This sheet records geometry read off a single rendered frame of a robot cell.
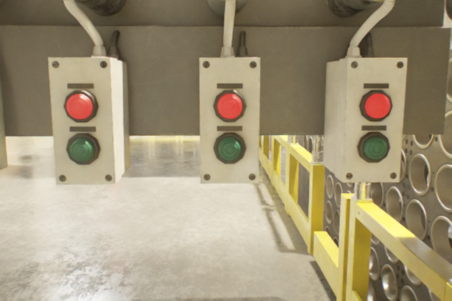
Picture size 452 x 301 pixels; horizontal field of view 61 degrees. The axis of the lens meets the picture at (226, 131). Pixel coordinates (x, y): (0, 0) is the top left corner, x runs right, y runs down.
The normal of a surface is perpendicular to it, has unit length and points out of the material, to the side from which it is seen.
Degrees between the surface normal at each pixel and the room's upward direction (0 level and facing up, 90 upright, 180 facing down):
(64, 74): 90
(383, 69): 90
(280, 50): 90
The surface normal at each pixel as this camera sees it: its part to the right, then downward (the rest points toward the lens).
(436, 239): 0.03, -0.25
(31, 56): 0.03, 0.14
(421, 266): -1.00, 0.00
